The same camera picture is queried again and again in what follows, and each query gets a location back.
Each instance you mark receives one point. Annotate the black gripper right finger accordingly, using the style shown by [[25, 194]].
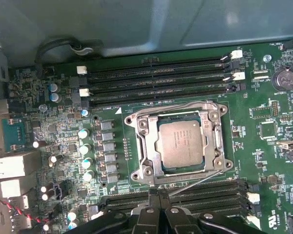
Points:
[[180, 221]]

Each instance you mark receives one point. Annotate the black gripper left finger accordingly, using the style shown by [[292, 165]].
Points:
[[144, 221]]

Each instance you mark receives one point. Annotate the metal locking lever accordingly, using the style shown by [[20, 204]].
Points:
[[197, 182], [166, 108]]

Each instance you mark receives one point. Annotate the silver CPU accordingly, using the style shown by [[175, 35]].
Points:
[[180, 143]]

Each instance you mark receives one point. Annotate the black RAM slot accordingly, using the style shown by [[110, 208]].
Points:
[[156, 94], [210, 198], [156, 64], [210, 187], [215, 208], [156, 84], [156, 73]]

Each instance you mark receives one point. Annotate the CPU socket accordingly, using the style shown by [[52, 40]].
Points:
[[130, 120]]

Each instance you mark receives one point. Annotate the green motherboard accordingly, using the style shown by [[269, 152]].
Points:
[[246, 117]]

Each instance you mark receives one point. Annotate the square chip silver corners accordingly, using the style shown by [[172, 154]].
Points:
[[267, 130]]

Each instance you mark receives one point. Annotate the internal USB port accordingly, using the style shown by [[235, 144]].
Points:
[[289, 145]]

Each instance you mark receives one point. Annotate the metal USB port block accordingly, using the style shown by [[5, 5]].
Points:
[[9, 189]]

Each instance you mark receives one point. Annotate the metal ethernet port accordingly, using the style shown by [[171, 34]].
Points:
[[12, 165]]

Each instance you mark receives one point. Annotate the silver coin battery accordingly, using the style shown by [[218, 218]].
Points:
[[284, 79]]

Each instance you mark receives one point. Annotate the silver motherboard screw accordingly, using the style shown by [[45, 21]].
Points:
[[267, 58]]

